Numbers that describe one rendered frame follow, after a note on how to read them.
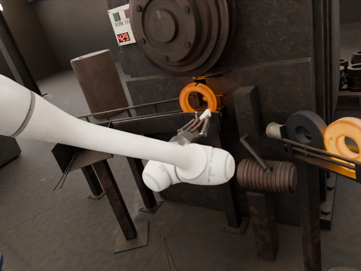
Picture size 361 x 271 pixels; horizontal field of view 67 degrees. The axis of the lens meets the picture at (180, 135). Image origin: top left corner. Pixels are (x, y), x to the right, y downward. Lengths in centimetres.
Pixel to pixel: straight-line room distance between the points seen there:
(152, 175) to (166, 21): 59
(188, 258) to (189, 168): 89
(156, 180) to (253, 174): 45
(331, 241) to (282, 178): 56
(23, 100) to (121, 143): 22
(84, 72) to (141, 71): 248
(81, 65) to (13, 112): 345
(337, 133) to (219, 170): 34
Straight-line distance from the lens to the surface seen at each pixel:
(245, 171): 114
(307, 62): 116
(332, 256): 152
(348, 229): 164
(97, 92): 402
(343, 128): 84
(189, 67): 119
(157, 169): 83
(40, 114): 59
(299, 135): 99
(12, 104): 57
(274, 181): 111
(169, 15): 109
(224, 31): 110
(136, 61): 157
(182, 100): 131
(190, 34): 107
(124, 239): 179
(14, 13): 1242
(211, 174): 75
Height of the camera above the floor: 116
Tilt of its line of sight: 25 degrees down
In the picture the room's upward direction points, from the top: 15 degrees counter-clockwise
